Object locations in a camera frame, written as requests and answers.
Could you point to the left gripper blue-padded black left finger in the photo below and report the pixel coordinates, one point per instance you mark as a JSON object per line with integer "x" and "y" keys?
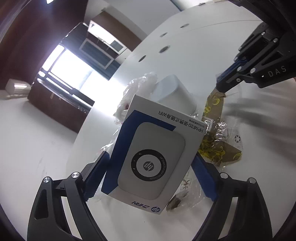
{"x": 60, "y": 210}

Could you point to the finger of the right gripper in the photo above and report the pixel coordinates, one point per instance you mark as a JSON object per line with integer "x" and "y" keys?
{"x": 254, "y": 46}
{"x": 240, "y": 76}

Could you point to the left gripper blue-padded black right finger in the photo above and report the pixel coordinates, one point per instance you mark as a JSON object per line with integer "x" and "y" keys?
{"x": 238, "y": 212}

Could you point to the yellow patterned clear wrapper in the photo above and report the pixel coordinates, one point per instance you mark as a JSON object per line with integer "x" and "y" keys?
{"x": 221, "y": 146}

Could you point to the white knotted plastic bag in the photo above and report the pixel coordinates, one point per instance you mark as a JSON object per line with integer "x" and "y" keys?
{"x": 142, "y": 86}

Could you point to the white blue HP box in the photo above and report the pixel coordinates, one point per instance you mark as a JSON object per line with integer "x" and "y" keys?
{"x": 152, "y": 153}

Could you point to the clear printed plastic sleeve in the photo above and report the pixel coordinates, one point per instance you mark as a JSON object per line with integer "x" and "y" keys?
{"x": 109, "y": 147}

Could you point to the dark brown wardrobe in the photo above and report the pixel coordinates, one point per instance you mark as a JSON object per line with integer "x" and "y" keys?
{"x": 56, "y": 107}

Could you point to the white air conditioner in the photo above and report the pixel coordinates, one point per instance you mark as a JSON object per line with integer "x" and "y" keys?
{"x": 14, "y": 86}

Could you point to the brown glass-door cabinet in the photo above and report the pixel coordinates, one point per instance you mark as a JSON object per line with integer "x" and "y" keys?
{"x": 108, "y": 40}

